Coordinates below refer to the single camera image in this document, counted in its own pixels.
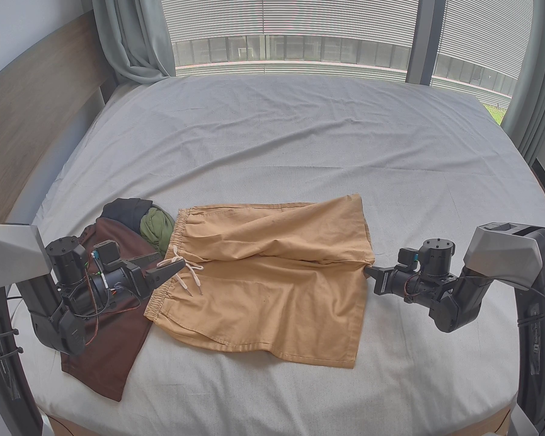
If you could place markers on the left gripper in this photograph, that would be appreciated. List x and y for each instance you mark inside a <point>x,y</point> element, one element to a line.
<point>127,282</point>

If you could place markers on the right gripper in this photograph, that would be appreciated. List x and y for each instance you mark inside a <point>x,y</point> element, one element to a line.
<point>393,282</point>

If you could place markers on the tan shorts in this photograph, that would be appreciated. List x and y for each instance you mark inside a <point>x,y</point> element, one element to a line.
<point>277,289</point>

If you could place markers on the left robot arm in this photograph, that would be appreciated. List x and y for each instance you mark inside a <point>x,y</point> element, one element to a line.
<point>50,325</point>

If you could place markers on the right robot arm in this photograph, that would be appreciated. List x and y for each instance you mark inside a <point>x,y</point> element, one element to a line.
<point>495,252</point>

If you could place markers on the bed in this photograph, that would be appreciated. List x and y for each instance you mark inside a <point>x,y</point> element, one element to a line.
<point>299,143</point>

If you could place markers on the green garment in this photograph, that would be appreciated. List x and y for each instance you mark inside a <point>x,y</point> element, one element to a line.
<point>156,227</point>

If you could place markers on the black garment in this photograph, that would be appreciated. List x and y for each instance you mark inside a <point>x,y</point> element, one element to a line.
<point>122,211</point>

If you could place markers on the dark brown garment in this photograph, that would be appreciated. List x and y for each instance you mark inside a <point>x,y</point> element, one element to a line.
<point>109,352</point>

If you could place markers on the grey-green curtain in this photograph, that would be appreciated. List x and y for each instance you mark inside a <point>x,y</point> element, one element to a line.
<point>127,25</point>
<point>540,84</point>

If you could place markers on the window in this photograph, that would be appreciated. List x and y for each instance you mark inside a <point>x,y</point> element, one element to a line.
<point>299,7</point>

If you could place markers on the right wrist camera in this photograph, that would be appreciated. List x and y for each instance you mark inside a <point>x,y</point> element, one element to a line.
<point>408,258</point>

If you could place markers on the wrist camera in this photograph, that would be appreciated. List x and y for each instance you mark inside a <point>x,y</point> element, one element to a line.
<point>408,258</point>
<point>105,252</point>

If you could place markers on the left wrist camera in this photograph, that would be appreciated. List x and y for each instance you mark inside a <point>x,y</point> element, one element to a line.
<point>105,252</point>

